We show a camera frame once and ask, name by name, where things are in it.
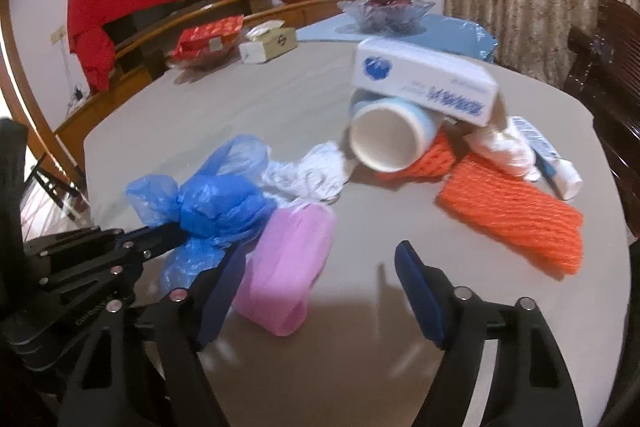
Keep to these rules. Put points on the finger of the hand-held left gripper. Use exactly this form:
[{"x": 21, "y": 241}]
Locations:
[{"x": 155, "y": 239}]

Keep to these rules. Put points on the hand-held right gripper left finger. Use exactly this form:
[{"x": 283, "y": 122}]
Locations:
[{"x": 222, "y": 292}]

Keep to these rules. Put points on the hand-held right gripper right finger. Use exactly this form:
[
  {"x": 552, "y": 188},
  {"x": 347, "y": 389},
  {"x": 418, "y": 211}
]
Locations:
[{"x": 420, "y": 297}]

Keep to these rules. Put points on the blue plastic bag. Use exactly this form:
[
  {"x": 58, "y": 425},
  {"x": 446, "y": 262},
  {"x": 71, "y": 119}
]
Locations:
[{"x": 220, "y": 207}]

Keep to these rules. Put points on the white plastic bag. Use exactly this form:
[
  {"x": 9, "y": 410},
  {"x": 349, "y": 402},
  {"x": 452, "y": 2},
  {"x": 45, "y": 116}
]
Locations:
[{"x": 310, "y": 177}]

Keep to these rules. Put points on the white paper cup blue band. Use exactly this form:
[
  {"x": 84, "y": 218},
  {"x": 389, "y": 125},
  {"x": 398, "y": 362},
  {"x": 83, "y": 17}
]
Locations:
[{"x": 385, "y": 142}]

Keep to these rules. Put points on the white foam net wad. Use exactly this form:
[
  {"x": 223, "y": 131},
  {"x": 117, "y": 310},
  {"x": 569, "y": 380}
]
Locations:
[{"x": 500, "y": 149}]

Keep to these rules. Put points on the white box blue print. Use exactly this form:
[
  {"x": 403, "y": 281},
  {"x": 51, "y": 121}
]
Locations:
[{"x": 425, "y": 77}]

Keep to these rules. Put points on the pink foam sleeve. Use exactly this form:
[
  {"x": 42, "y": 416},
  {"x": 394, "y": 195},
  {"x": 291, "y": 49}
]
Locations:
[{"x": 285, "y": 267}]

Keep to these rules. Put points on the black metal stand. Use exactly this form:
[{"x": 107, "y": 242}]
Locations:
[{"x": 50, "y": 187}]

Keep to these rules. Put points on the large orange foam net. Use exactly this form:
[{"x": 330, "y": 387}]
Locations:
[{"x": 510, "y": 217}]

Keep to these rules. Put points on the small orange foam net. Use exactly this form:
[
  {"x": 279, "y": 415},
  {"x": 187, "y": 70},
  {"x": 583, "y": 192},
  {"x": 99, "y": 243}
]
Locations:
[{"x": 435, "y": 157}]

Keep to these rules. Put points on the white squeeze tube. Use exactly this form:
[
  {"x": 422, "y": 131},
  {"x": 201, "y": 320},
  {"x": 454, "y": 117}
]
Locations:
[{"x": 560, "y": 172}]

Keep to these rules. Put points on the red snack packet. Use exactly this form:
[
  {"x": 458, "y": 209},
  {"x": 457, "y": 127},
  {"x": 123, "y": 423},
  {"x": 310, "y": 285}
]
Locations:
[{"x": 205, "y": 34}]

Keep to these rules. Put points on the white tissue box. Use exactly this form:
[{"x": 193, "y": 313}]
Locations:
[{"x": 265, "y": 47}]

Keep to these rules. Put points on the blue table cover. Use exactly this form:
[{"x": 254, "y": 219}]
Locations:
[{"x": 450, "y": 37}]

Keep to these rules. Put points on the bag of red fruit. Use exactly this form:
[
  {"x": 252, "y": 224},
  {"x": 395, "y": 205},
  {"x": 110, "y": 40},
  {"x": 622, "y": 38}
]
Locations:
[{"x": 385, "y": 17}]

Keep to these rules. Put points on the dark wooden armchair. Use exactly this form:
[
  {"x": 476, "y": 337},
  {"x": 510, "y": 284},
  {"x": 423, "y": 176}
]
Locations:
[{"x": 610, "y": 72}]

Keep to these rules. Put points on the white wall socket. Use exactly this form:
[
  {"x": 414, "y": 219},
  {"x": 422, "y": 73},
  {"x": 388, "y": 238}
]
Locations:
[{"x": 57, "y": 35}]

